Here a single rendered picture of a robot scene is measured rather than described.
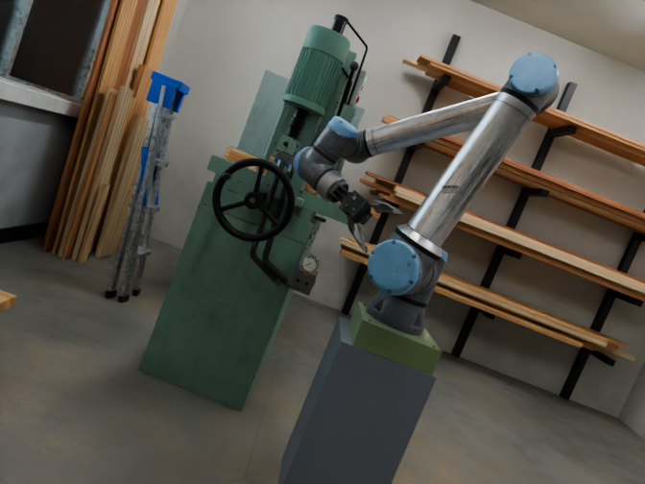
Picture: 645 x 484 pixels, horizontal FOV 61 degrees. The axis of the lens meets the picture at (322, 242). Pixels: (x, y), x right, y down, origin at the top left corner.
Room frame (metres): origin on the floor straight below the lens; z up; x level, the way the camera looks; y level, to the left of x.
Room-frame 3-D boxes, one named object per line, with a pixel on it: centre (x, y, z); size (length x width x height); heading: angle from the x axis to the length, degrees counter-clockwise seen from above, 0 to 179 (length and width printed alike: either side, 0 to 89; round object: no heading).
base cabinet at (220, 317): (2.34, 0.27, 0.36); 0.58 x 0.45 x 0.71; 179
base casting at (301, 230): (2.34, 0.27, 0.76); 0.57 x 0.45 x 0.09; 179
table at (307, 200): (2.11, 0.21, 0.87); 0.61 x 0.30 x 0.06; 89
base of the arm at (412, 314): (1.69, -0.30, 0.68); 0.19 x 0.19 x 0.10
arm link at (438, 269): (1.68, -0.30, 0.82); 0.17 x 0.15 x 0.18; 156
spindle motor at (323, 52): (2.22, 0.27, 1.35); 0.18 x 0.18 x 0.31
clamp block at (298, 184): (2.02, 0.21, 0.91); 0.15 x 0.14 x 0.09; 89
